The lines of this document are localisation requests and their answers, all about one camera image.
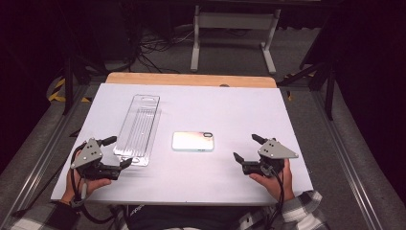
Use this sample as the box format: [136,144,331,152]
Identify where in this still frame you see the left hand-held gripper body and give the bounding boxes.
[70,137,124,181]

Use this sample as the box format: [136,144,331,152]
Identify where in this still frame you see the person's left hand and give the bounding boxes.
[60,166,113,205]

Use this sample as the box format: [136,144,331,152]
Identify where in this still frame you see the yellow black floor tape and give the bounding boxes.
[47,78,93,104]

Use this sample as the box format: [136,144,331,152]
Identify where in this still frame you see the clear plastic package tray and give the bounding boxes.
[112,93,163,168]

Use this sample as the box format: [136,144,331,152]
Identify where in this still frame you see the white metal stand frame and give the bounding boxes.
[190,4,282,76]

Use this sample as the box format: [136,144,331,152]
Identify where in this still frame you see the aluminium floor rail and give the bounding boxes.
[0,84,92,224]
[311,89,385,230]

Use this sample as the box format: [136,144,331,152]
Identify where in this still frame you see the tangle of black floor cables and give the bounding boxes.
[128,27,196,75]

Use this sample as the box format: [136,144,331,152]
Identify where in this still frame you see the person's right hand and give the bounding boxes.
[248,158,296,203]

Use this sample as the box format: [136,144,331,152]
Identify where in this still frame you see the white table cover board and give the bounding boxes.
[51,82,314,207]

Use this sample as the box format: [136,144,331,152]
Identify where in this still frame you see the glossy phone case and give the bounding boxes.
[170,130,215,152]

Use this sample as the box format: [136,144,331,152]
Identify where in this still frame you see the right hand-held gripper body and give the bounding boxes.
[241,137,300,178]

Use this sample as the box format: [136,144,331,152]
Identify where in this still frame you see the black tripod stand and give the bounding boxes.
[277,57,338,122]
[60,56,110,116]

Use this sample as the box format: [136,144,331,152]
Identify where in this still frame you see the person's dark clothed lap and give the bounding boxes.
[109,204,269,230]

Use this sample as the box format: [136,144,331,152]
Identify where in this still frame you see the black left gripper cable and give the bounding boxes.
[69,142,117,225]

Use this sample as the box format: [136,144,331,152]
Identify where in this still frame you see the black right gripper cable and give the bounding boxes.
[263,166,287,230]

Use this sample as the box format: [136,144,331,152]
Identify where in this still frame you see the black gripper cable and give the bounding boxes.
[69,142,117,225]
[263,166,287,230]

